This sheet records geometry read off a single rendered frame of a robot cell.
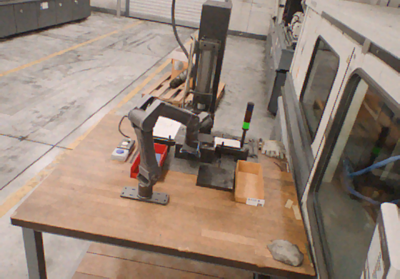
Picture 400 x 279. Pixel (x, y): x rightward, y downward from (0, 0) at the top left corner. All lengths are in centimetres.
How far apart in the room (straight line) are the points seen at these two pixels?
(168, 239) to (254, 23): 981
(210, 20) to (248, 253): 100
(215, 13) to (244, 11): 918
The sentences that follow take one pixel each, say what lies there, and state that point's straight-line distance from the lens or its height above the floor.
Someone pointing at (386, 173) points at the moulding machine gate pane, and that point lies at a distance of 99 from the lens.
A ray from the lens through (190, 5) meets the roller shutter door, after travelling 1088.
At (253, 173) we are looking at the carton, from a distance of 169.
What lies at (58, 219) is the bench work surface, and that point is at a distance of 136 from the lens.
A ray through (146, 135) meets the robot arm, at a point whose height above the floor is 122.
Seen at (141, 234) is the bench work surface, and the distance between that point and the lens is 128.
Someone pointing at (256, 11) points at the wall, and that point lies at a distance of 1073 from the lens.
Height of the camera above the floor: 180
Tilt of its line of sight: 27 degrees down
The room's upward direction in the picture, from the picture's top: 8 degrees clockwise
